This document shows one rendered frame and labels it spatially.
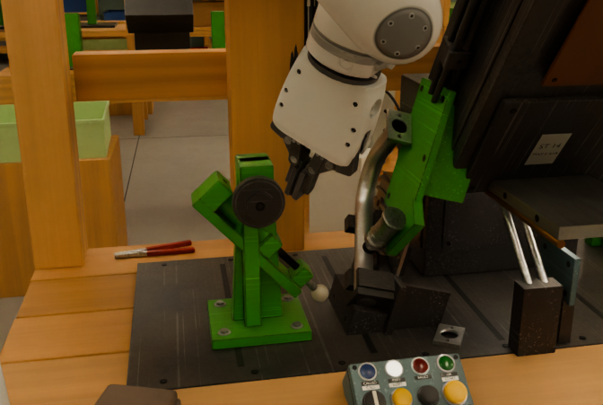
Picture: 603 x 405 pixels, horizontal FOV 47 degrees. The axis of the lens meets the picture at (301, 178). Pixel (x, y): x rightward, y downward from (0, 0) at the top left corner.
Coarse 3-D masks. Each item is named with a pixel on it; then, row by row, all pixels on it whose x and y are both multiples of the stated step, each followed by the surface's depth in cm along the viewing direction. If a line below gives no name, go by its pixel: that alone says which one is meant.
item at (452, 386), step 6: (450, 384) 87; (456, 384) 88; (462, 384) 88; (444, 390) 87; (450, 390) 87; (456, 390) 87; (462, 390) 87; (450, 396) 87; (456, 396) 87; (462, 396) 87; (456, 402) 87
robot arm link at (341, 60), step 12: (312, 24) 66; (312, 36) 66; (312, 48) 66; (324, 48) 64; (336, 48) 64; (324, 60) 65; (336, 60) 64; (348, 60) 64; (360, 60) 64; (372, 60) 64; (348, 72) 65; (360, 72) 65; (372, 72) 66
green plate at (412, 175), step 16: (416, 96) 109; (432, 96) 103; (448, 96) 98; (416, 112) 108; (432, 112) 102; (448, 112) 99; (416, 128) 106; (432, 128) 101; (448, 128) 101; (416, 144) 105; (432, 144) 100; (448, 144) 102; (400, 160) 110; (416, 160) 104; (432, 160) 100; (448, 160) 102; (400, 176) 109; (416, 176) 103; (432, 176) 103; (448, 176) 103; (464, 176) 104; (400, 192) 108; (416, 192) 102; (432, 192) 103; (448, 192) 104; (464, 192) 104; (400, 208) 106
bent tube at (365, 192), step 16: (400, 112) 109; (400, 128) 110; (384, 144) 110; (368, 160) 115; (384, 160) 114; (368, 176) 116; (368, 192) 116; (368, 208) 115; (368, 224) 113; (368, 256) 110
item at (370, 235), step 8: (392, 208) 103; (384, 216) 102; (392, 216) 102; (400, 216) 103; (376, 224) 105; (384, 224) 102; (392, 224) 102; (400, 224) 102; (368, 232) 107; (376, 232) 105; (384, 232) 103; (392, 232) 103; (368, 240) 107; (376, 240) 106; (384, 240) 105; (376, 248) 107; (384, 248) 108
